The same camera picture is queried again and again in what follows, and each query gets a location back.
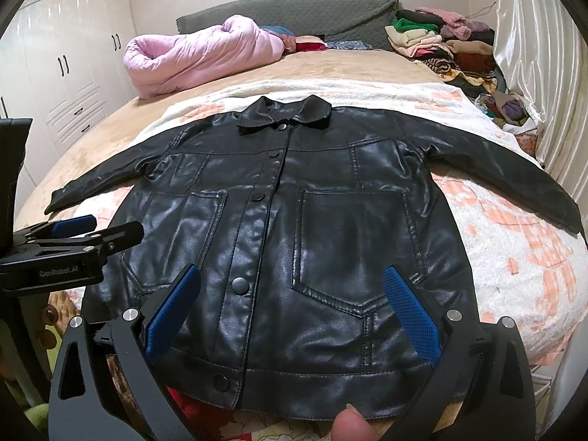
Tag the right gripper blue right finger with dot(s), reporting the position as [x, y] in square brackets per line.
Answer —
[443, 338]

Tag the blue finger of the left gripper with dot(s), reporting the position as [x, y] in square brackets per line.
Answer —
[60, 229]
[112, 240]

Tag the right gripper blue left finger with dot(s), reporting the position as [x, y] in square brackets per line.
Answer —
[142, 336]

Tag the black leather jacket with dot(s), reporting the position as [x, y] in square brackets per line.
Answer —
[293, 212]

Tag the pile of folded clothes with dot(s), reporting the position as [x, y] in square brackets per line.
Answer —
[460, 52]

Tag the person's right hand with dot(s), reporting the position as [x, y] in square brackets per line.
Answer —
[350, 425]

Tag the beige plush bed cover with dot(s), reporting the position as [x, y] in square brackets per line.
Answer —
[301, 71]

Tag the white orange bear blanket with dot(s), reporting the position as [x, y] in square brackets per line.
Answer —
[522, 266]

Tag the white wardrobe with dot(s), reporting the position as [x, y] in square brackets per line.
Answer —
[62, 66]

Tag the pink rolled quilt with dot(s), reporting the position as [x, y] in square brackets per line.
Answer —
[163, 64]

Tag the red folded garment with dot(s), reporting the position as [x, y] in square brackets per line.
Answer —
[312, 46]

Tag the blue patterned garment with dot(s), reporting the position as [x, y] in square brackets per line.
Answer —
[349, 45]

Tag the grey quilted headboard cover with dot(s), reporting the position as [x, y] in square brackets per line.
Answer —
[332, 20]

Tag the shiny white curtain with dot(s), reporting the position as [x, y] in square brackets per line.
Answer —
[543, 57]

